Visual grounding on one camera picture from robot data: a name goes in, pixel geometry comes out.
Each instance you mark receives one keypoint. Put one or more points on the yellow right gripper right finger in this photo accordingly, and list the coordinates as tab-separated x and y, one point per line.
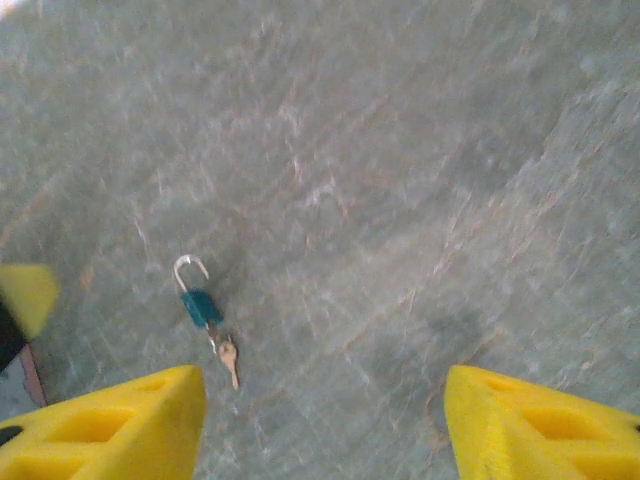
540	430

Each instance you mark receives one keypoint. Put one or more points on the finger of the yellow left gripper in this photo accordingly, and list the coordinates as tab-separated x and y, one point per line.
30	295

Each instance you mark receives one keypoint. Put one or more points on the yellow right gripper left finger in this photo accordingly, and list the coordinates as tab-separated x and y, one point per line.
100	430

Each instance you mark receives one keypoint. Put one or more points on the small blue padlock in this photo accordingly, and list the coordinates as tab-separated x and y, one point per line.
201	306

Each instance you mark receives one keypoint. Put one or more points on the pastel cartoon bunny tin box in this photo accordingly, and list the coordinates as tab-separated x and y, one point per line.
31	372

